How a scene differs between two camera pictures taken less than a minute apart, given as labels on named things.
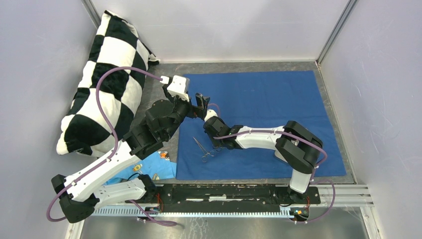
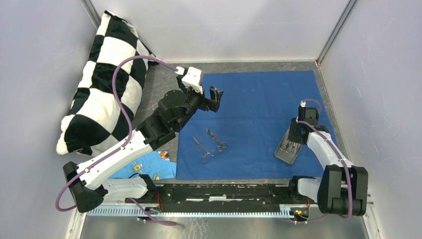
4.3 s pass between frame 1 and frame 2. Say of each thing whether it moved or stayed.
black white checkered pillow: stayed
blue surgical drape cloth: stayed
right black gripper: moved
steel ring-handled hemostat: stayed
